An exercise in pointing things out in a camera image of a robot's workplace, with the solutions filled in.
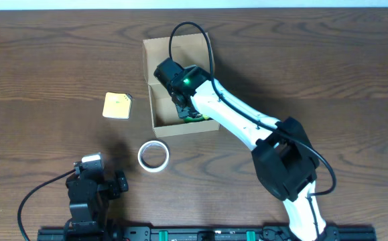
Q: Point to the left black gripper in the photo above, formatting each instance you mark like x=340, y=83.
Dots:
x=120, y=186

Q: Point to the green tape roll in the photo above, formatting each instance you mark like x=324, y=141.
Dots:
x=198, y=118

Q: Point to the yellow sticky note pad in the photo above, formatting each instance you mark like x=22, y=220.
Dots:
x=117, y=105

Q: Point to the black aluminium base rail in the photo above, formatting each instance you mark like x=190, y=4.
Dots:
x=270, y=233

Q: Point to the white tape roll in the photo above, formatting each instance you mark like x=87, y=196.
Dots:
x=153, y=156

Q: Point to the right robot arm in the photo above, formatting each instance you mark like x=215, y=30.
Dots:
x=284, y=160

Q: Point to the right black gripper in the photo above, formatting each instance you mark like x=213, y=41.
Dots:
x=183, y=113

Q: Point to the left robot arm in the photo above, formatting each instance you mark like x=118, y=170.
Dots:
x=89, y=217

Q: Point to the brown cardboard box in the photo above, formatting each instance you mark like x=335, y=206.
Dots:
x=185, y=50

